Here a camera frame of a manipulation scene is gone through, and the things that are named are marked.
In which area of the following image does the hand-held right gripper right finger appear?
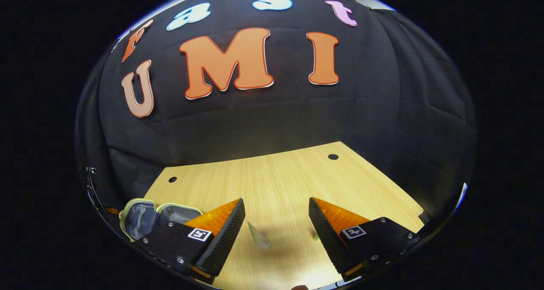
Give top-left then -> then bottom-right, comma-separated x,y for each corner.
308,197 -> 425,282

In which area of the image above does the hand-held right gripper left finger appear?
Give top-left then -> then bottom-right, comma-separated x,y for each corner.
136,198 -> 246,284

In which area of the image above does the white tube green label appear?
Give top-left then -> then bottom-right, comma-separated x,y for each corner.
247,221 -> 271,250

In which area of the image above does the cream suitcase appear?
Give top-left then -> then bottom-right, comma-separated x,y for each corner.
119,198 -> 204,242

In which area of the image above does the black backdrop cloth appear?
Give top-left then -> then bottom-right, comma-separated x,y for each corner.
76,0 -> 477,235

